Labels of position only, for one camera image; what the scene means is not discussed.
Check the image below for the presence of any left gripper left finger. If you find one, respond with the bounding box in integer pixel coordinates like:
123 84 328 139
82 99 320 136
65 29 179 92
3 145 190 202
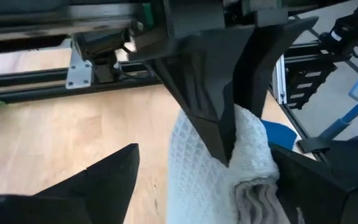
0 142 140 224

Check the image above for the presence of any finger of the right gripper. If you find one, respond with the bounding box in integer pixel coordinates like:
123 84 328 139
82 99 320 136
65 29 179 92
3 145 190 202
230 17 319 119
154 26 254 166

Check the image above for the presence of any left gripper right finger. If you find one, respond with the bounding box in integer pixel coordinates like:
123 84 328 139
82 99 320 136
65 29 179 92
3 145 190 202
268 142 358 224

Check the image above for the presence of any blue wavy sponge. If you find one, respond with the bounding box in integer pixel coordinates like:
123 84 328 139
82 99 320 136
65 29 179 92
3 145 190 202
261 119 298 151

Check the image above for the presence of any grey waffle towel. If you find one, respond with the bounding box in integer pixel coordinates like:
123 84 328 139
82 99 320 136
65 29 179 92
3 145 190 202
166 104 306 224

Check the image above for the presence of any silver aluminium rail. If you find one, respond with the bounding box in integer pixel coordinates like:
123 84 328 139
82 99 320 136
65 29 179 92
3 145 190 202
272 54 288 105

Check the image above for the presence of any black slotted bracket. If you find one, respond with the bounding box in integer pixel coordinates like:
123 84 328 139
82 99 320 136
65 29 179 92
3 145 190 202
286 60 337 110

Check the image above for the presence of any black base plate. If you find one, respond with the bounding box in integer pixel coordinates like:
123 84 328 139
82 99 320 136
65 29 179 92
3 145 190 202
296 136 334 154

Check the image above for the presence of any black clamp mount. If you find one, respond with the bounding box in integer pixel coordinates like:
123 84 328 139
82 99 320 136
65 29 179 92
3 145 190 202
318 0 358 60

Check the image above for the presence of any silver mounting bracket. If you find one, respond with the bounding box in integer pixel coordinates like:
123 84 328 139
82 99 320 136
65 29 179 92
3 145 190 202
65 46 93 90

